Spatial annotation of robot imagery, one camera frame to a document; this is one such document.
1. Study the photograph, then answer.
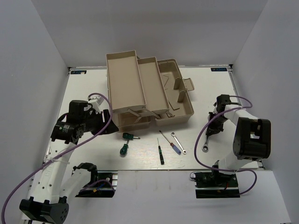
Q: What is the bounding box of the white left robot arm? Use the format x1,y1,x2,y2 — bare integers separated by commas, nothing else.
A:
19,100,119,224

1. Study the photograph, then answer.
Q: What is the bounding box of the stubby green screwdriver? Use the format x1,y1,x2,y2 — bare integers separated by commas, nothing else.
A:
120,140,129,156
122,133,140,140

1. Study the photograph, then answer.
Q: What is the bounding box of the red blue handled screwdriver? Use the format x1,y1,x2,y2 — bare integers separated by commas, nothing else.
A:
159,130,181,155

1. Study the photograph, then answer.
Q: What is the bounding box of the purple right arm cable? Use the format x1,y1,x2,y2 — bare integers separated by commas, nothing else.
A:
195,95,258,195

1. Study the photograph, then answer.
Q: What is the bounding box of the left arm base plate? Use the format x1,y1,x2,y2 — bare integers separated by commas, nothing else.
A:
76,171,118,198

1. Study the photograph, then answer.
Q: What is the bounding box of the stubby green screwdriver lower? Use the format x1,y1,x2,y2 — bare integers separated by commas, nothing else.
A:
120,140,129,156

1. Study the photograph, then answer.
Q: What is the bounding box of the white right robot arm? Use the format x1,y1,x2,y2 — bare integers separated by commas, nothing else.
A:
202,94,271,186

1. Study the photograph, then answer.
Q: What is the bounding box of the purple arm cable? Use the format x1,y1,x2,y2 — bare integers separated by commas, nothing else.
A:
1,92,115,224
195,95,258,195

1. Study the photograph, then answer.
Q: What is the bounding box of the beige toolbox with clear lid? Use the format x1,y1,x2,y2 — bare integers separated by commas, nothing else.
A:
106,50,194,133

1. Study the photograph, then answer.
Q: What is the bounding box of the small silver combination wrench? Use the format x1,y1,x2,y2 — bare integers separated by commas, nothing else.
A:
171,132,187,155

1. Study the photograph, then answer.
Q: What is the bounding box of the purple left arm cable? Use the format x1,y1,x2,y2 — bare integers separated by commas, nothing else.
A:
1,92,115,224

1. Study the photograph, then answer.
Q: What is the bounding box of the thin black precision screwdriver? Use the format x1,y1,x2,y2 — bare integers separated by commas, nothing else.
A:
157,139,164,165

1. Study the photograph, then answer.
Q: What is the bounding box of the large silver ratchet wrench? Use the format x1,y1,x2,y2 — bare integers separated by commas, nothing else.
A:
202,135,209,153

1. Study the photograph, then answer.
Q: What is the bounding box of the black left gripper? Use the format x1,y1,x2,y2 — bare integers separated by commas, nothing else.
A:
81,109,119,135

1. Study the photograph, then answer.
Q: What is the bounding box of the stubby green screwdriver upper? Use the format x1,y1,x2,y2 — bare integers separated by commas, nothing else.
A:
122,133,140,140

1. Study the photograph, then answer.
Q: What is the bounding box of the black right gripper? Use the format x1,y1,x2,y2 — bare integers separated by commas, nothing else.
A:
206,111,228,135

